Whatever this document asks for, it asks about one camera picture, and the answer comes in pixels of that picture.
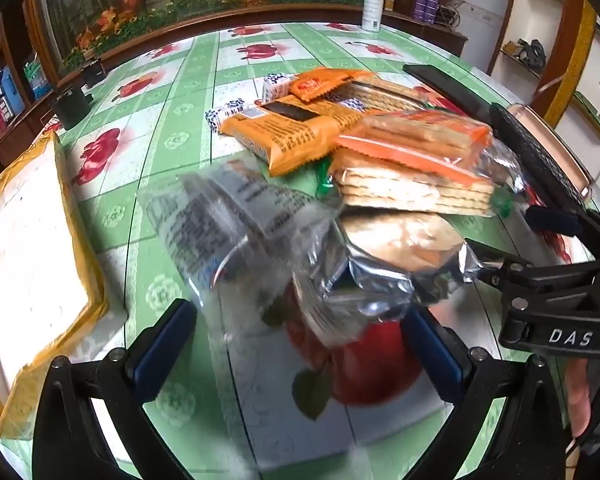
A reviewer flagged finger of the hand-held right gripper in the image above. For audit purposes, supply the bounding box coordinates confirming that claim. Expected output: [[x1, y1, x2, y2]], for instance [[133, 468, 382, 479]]
[[524, 204, 600, 261], [464, 240, 536, 288]]

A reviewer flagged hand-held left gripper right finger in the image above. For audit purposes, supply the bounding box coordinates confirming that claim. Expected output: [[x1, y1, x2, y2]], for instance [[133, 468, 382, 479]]
[[402, 307, 571, 480]]

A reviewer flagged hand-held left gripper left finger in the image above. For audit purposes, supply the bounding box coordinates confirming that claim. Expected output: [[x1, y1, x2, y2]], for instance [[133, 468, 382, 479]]
[[32, 299, 198, 480]]

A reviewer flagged silver foil biscuit packet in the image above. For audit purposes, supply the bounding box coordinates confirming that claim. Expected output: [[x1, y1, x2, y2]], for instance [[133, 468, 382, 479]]
[[325, 210, 486, 326]]

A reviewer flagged green-edged cracker packet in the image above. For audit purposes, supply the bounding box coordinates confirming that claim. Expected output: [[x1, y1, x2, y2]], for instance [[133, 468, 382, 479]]
[[316, 152, 513, 218]]

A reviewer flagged clear printed snack packet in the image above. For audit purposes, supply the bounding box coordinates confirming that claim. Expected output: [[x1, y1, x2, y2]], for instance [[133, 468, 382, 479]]
[[137, 157, 361, 348]]

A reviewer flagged orange-edged cracker packet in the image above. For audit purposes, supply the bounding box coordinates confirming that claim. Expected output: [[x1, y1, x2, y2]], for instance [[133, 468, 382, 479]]
[[336, 109, 523, 193]]

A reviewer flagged yellow taped foam box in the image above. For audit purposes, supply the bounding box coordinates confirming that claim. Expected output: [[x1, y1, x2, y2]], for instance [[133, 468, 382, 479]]
[[0, 132, 111, 441]]

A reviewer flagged large orange snack packet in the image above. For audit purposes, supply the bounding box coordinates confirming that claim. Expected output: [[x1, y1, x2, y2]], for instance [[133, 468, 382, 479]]
[[219, 95, 366, 177]]

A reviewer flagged small orange snack packet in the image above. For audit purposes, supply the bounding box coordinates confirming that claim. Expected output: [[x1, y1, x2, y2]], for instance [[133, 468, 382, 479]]
[[289, 67, 361, 103]]

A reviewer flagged person's right hand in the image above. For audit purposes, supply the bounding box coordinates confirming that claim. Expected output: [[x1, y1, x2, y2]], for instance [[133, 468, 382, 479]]
[[562, 357, 596, 441]]

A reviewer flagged blue white wrapped candy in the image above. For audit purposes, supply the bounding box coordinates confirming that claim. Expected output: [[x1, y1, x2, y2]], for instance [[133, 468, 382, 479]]
[[262, 72, 292, 103], [205, 100, 248, 133]]

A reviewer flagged large black cup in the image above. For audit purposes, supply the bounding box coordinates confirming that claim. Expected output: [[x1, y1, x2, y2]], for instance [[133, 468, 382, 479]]
[[50, 85, 95, 131]]

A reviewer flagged white spray bottle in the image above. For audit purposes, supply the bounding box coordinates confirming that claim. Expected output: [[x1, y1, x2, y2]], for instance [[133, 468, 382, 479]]
[[361, 0, 384, 32]]

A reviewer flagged small black cup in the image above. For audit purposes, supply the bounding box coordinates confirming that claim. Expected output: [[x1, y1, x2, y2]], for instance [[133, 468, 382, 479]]
[[80, 57, 108, 88]]

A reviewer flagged blue thermos flask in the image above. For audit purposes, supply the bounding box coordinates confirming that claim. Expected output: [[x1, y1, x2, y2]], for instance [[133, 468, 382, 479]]
[[0, 67, 28, 116]]

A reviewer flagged green printed bag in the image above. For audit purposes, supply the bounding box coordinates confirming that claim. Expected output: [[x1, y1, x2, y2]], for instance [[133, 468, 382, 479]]
[[22, 52, 53, 101]]

